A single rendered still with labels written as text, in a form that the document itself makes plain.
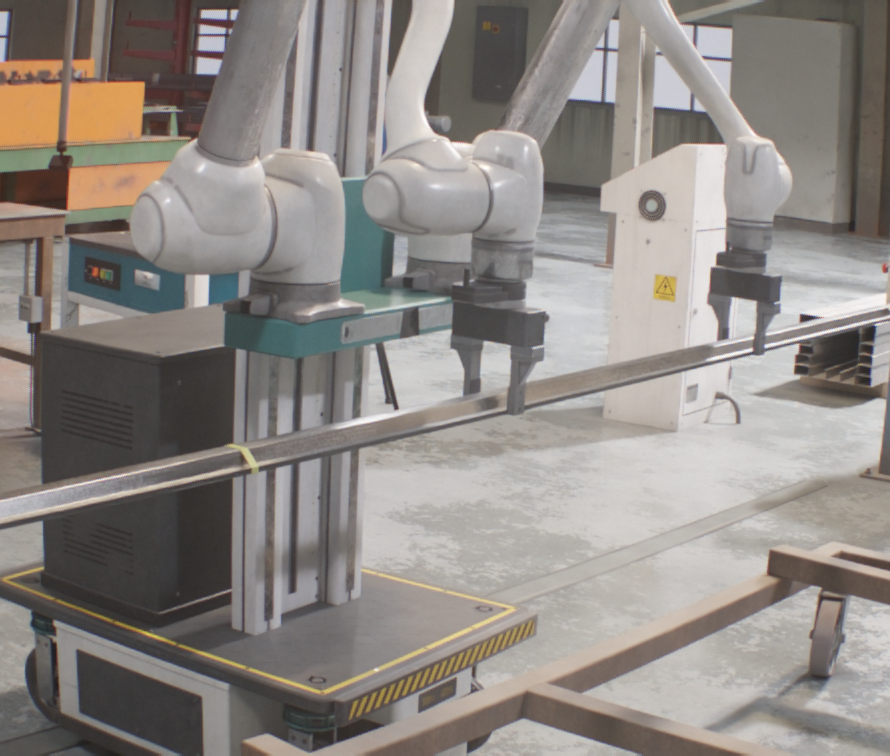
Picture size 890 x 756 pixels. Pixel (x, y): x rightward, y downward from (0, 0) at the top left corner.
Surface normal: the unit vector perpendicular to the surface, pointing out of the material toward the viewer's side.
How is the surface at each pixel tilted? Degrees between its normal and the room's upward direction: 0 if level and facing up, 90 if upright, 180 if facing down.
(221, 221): 108
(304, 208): 80
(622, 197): 90
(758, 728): 0
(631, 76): 90
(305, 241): 93
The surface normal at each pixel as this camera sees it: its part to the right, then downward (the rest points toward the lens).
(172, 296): -0.74, 0.07
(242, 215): 0.69, 0.45
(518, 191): 0.61, 0.13
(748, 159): -0.33, -0.01
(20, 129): 0.83, 0.15
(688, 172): -0.56, 0.11
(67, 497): 0.80, -0.11
